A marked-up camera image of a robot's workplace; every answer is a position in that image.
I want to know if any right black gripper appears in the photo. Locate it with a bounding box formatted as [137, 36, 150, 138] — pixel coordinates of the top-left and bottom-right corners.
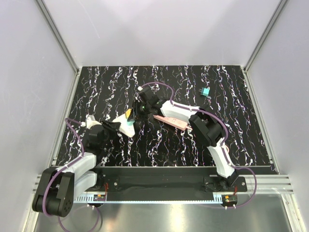
[127, 100, 151, 124]

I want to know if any white triangular socket adapter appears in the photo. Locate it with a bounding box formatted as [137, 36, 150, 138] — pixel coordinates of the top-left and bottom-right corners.
[112, 114, 135, 138]

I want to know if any dark teal dual USB charger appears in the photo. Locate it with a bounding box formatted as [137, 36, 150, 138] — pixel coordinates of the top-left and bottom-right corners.
[200, 87, 210, 97]

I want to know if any light teal USB-C charger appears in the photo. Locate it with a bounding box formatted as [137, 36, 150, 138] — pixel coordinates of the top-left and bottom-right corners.
[127, 120, 135, 126]

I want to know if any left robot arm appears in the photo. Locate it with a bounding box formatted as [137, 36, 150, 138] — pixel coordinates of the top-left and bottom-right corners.
[32, 121, 121, 218]

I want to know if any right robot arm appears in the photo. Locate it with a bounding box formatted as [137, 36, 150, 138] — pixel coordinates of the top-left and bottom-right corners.
[128, 87, 238, 192]

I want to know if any yellow USB charger plug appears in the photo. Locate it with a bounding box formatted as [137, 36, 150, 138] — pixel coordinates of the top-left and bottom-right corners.
[125, 109, 132, 119]

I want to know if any pink power strip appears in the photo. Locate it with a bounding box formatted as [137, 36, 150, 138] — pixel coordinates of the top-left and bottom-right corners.
[154, 115, 188, 131]

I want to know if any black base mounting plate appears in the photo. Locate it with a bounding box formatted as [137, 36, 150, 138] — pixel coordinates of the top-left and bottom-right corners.
[86, 167, 247, 203]

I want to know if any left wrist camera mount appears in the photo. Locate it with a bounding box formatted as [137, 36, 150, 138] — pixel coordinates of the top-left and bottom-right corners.
[81, 115, 101, 130]

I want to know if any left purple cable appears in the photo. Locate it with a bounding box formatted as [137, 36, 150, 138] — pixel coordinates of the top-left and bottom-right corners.
[42, 117, 105, 232]

